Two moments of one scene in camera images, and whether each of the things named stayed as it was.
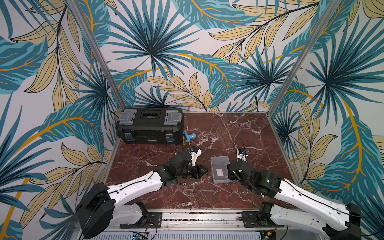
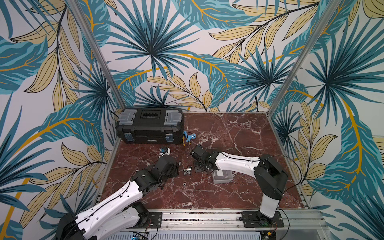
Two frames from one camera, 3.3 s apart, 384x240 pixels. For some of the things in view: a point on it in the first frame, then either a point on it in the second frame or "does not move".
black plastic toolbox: x=150 y=125 does not move
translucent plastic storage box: x=220 y=171 does not move
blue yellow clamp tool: x=188 y=137 does not move
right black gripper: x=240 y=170 → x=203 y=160
